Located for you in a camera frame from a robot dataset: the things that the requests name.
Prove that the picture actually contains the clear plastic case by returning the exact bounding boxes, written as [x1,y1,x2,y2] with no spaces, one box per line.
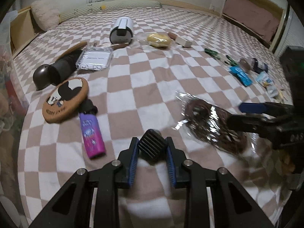
[75,46,114,70]

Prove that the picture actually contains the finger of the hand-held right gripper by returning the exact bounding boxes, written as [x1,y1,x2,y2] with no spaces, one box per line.
[227,114,281,138]
[239,102,295,118]

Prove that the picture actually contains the yellow card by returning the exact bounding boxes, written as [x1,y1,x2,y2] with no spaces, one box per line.
[277,89,289,102]

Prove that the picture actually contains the brown small bottle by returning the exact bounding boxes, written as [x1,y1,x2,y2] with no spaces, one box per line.
[239,57,252,72]

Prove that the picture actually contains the white fluffy pillow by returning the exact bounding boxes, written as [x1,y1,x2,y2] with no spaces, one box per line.
[31,0,60,31]

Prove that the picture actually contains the white wardrobe sliding door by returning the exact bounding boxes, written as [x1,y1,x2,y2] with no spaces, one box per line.
[275,5,304,60]

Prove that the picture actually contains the small bottle dark blue cap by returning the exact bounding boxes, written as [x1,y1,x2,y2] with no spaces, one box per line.
[250,58,269,74]

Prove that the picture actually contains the pink bedding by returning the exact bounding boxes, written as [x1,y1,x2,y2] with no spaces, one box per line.
[223,0,282,43]

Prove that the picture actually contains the dark round metal dome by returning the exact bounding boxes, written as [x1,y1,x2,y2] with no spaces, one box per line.
[33,64,56,91]

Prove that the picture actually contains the person's right hand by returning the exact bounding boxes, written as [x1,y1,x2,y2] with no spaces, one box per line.
[281,148,295,171]

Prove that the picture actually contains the green pens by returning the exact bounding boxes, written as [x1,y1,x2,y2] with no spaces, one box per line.
[205,48,228,63]

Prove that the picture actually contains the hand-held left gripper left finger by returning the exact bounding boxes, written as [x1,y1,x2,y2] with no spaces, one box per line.
[28,136,139,228]

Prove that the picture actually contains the wooden shelf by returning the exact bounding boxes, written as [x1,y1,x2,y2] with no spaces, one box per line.
[9,7,44,60]

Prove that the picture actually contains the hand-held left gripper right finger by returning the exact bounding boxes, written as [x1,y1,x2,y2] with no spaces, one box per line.
[166,136,273,228]

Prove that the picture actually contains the black cylinder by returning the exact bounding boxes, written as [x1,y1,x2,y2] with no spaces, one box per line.
[47,52,82,86]

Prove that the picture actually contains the green clip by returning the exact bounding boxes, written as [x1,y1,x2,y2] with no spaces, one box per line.
[226,55,239,66]

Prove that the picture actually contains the brown wooden oval piece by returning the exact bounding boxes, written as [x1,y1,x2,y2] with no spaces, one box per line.
[57,41,88,60]

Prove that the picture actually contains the yellow sponge in wrap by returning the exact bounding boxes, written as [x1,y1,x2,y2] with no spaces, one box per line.
[147,33,170,49]

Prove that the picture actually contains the brown hair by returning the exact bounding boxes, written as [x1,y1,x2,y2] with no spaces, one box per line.
[174,90,269,162]

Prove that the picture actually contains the round panda cork coaster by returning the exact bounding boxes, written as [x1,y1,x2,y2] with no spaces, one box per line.
[42,78,89,124]

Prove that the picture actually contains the white cylindrical device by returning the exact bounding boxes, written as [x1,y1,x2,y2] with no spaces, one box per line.
[110,17,134,46]

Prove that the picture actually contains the blue plastic packet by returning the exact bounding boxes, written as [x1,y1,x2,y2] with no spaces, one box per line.
[229,66,252,86]

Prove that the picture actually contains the green long bolster pillow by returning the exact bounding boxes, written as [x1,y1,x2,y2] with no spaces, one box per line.
[58,0,163,23]

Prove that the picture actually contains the white blue small packets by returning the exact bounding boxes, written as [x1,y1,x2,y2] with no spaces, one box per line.
[256,71,279,98]

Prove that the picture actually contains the clear plastic storage bin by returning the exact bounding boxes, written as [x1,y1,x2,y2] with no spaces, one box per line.
[0,9,30,133]

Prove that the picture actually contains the wooden alcove frame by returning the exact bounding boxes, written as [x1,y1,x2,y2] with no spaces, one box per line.
[221,0,289,50]

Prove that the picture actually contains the black ribbed block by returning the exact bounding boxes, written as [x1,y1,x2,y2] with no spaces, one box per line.
[138,129,168,161]

